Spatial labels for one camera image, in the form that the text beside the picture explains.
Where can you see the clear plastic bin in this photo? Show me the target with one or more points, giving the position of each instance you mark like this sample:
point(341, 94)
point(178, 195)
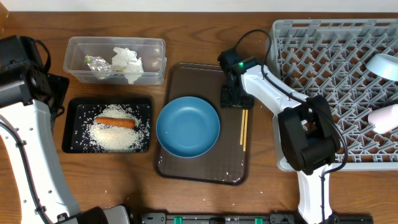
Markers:
point(150, 50)

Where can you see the light blue bowl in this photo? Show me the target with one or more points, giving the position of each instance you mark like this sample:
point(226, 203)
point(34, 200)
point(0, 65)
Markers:
point(383, 65)

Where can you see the pile of white rice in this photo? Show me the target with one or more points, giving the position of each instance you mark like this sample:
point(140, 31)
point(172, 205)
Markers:
point(90, 136)

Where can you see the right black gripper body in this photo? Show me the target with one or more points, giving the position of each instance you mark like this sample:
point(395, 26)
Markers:
point(237, 91)

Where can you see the orange carrot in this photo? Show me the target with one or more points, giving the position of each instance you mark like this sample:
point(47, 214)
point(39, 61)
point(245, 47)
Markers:
point(118, 122)

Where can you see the black rectangular tray bin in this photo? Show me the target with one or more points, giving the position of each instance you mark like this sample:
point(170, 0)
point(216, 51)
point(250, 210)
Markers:
point(74, 103)

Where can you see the white pink cup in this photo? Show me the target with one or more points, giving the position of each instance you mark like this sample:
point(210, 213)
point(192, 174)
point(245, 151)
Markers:
point(384, 119)

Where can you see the white tissue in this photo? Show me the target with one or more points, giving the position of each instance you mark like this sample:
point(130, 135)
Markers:
point(126, 61)

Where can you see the brown serving tray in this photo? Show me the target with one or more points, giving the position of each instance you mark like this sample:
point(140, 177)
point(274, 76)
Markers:
point(226, 162)

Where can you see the dark blue plate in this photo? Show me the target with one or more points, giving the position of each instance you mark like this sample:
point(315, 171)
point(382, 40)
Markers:
point(188, 127)

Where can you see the grey dishwasher rack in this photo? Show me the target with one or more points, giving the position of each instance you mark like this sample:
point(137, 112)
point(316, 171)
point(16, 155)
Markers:
point(328, 58)

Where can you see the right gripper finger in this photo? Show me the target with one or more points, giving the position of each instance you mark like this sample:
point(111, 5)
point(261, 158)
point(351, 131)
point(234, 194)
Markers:
point(245, 100)
point(228, 97)

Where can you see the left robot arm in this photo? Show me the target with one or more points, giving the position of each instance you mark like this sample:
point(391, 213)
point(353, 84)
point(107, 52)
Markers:
point(31, 100)

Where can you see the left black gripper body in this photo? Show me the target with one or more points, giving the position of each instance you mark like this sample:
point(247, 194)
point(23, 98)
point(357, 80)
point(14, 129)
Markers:
point(56, 87)

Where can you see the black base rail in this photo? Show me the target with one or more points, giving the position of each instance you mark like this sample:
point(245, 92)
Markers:
point(274, 218)

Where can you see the yellow foil snack wrapper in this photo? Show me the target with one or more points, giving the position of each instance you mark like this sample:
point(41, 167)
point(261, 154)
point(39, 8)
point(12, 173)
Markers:
point(99, 66)

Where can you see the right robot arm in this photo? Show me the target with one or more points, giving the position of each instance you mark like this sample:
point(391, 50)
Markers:
point(303, 125)

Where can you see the wooden chopstick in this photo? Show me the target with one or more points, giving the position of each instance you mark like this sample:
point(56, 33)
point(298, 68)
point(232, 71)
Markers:
point(242, 127)
point(245, 129)

